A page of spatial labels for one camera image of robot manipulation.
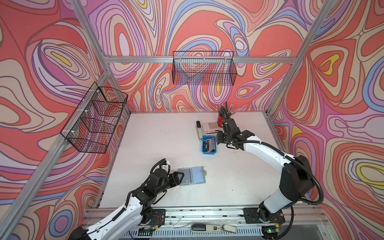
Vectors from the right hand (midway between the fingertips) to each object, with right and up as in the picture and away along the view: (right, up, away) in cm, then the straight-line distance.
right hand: (221, 138), depth 88 cm
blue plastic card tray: (-8, -1, +13) cm, 15 cm away
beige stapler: (-13, +7, +17) cm, 22 cm away
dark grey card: (-20, -23, -2) cm, 31 cm away
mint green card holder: (-17, -22, -2) cm, 28 cm away
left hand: (-22, -19, -7) cm, 30 cm away
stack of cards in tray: (-6, -5, +7) cm, 11 cm away
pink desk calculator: (-4, +6, +20) cm, 21 cm away
